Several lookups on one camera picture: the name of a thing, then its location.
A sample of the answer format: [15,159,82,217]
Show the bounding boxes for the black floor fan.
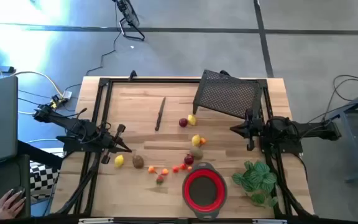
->
[111,0,146,42]

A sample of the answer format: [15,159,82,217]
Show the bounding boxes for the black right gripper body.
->
[245,108,266,152]

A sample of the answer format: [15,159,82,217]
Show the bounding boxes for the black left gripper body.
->
[96,123,127,165]

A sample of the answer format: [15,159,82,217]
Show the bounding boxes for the black-white checkerboard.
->
[29,160,61,200]

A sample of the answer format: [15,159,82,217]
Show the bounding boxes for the silver bracket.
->
[252,218,288,224]
[78,217,115,224]

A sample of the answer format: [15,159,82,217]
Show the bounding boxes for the red collapsible colander grey rim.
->
[181,161,229,221]

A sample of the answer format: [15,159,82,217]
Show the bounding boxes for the power strip with plugs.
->
[50,90,73,109]

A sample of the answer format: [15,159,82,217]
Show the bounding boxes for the green artificial plant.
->
[231,159,280,208]

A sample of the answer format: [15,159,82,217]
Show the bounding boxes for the person's hand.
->
[0,187,27,222]

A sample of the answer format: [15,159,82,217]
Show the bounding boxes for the black floor cable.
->
[306,73,358,125]

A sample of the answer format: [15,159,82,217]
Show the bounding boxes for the white power cable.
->
[0,50,65,115]

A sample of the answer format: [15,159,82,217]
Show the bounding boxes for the black aluminium table frame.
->
[50,76,316,218]

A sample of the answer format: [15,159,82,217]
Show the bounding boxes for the black kitchen knife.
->
[154,96,167,132]

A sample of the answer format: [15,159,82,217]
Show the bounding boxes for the brown toy kiwi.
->
[132,154,145,169]
[189,146,204,161]

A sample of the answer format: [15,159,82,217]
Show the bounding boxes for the black perforated metal shelf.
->
[192,68,265,121]

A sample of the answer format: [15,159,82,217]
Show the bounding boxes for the black desk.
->
[0,154,32,220]

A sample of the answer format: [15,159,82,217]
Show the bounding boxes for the black fan cable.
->
[63,2,120,91]

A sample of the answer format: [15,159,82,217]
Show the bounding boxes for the blue-grey metal table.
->
[323,85,358,184]

